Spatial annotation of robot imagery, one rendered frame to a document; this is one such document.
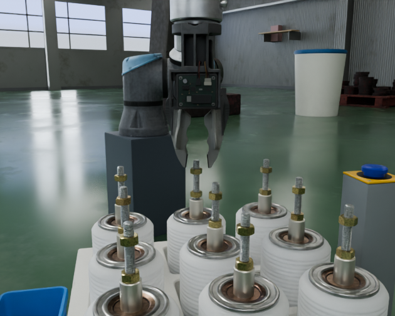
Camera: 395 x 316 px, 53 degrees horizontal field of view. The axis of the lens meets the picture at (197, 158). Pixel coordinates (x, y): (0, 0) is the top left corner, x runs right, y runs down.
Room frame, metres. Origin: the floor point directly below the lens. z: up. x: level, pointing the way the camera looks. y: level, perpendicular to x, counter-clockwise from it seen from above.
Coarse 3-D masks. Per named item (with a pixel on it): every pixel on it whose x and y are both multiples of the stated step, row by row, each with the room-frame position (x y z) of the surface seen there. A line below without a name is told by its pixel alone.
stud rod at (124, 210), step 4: (120, 188) 0.47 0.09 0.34; (124, 188) 0.47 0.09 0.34; (120, 192) 0.47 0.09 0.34; (124, 192) 0.47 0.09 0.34; (120, 196) 0.47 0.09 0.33; (124, 196) 0.47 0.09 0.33; (120, 208) 0.47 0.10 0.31; (124, 208) 0.47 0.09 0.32; (128, 208) 0.48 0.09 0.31; (120, 212) 0.47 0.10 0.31; (124, 212) 0.47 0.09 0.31; (128, 212) 0.48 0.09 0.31; (120, 216) 0.47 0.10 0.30; (124, 216) 0.47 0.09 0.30; (128, 216) 0.48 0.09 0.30; (124, 220) 0.47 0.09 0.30; (128, 220) 0.47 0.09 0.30
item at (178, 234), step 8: (168, 224) 0.60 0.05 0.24; (176, 224) 0.59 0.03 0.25; (184, 224) 0.58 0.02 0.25; (224, 224) 0.60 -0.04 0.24; (168, 232) 0.60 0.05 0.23; (176, 232) 0.58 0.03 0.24; (184, 232) 0.57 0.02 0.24; (192, 232) 0.57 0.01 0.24; (200, 232) 0.57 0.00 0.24; (224, 232) 0.61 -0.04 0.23; (168, 240) 0.60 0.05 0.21; (176, 240) 0.58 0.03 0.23; (184, 240) 0.57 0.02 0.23; (168, 248) 0.60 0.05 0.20; (176, 248) 0.58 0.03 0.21; (168, 256) 0.61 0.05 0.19; (176, 256) 0.58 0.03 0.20; (168, 264) 0.60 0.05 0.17; (176, 264) 0.58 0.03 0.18; (176, 272) 0.58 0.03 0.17
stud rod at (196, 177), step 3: (195, 162) 0.61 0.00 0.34; (198, 162) 0.61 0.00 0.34; (195, 165) 0.61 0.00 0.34; (198, 165) 0.61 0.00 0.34; (195, 168) 0.61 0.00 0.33; (198, 168) 0.61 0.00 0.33; (198, 174) 0.61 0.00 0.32; (195, 177) 0.61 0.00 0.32; (198, 177) 0.61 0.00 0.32; (195, 180) 0.61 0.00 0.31; (198, 180) 0.61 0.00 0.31; (195, 183) 0.61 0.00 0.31; (198, 183) 0.61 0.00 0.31; (195, 186) 0.61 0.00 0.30; (198, 186) 0.61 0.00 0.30; (195, 189) 0.61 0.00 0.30; (198, 189) 0.61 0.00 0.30; (195, 198) 0.61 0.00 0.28; (198, 198) 0.61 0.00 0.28
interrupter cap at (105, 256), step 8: (104, 248) 0.49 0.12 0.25; (112, 248) 0.49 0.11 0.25; (136, 248) 0.49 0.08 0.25; (144, 248) 0.49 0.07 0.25; (152, 248) 0.49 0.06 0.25; (96, 256) 0.46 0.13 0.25; (104, 256) 0.46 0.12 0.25; (112, 256) 0.47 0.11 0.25; (136, 256) 0.47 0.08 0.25; (144, 256) 0.46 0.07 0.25; (152, 256) 0.46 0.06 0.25; (104, 264) 0.44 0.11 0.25; (112, 264) 0.44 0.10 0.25; (120, 264) 0.45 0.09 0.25; (136, 264) 0.44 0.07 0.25; (144, 264) 0.45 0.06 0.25
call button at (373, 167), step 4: (364, 164) 0.65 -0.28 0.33; (368, 164) 0.65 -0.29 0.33; (372, 164) 0.65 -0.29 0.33; (376, 164) 0.65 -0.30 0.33; (364, 168) 0.63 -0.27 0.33; (368, 168) 0.63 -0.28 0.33; (372, 168) 0.62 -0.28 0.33; (376, 168) 0.62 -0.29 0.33; (380, 168) 0.62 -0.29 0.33; (384, 168) 0.62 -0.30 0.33; (364, 172) 0.64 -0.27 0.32; (368, 172) 0.62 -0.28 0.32; (372, 172) 0.62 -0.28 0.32; (376, 172) 0.62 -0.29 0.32; (380, 172) 0.62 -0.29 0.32; (384, 172) 0.62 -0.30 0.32; (368, 176) 0.63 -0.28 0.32; (372, 176) 0.62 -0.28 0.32; (376, 176) 0.62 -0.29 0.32; (380, 176) 0.62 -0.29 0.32
